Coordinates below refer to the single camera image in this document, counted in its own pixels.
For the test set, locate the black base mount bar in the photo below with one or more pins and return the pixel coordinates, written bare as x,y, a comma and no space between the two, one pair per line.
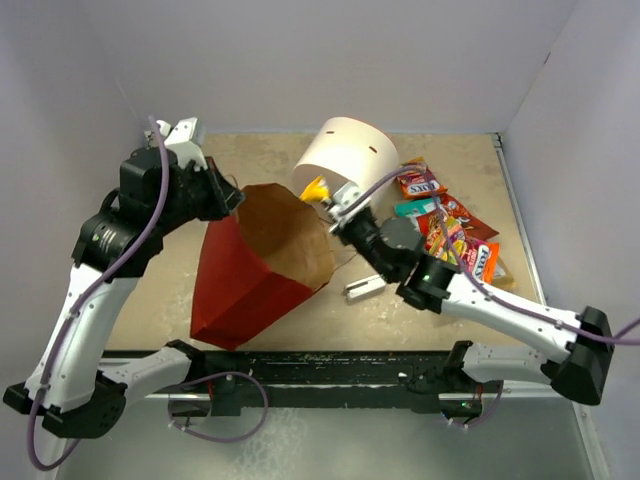
424,382

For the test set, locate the yellow small snack packet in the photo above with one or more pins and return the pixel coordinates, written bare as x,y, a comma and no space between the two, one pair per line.
316,192

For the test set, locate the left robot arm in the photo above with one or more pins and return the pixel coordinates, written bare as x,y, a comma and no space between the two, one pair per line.
69,392

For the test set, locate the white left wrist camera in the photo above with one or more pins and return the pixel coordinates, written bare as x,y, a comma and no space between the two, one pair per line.
184,139

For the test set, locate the orange pink fruits candy packet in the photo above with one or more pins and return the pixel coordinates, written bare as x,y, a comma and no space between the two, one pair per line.
479,257

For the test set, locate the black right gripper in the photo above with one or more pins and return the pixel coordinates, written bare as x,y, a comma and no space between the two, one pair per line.
344,230

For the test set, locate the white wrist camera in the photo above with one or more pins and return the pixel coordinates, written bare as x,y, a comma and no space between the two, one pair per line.
184,139
344,204

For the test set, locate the white cylindrical bin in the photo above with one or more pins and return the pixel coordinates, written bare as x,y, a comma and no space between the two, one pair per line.
344,150

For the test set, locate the red paper bag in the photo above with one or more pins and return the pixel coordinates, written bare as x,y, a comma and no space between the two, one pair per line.
255,266

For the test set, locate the skittles candy packet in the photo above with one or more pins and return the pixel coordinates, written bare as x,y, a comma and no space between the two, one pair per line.
419,183

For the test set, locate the colourful fruit candy packet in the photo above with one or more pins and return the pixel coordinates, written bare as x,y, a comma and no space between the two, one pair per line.
446,250

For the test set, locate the small white stapler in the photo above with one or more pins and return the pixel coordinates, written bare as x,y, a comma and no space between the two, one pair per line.
364,288

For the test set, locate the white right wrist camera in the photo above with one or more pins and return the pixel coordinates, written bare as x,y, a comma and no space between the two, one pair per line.
344,204

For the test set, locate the teal white snack packet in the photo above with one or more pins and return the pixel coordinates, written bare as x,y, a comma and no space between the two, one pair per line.
415,208

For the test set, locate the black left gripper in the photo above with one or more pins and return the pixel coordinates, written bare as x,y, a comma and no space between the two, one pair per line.
224,195

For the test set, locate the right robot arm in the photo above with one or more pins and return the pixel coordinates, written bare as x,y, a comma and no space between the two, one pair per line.
561,348

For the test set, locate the tan snack bag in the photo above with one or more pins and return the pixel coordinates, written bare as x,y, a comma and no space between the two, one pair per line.
502,277

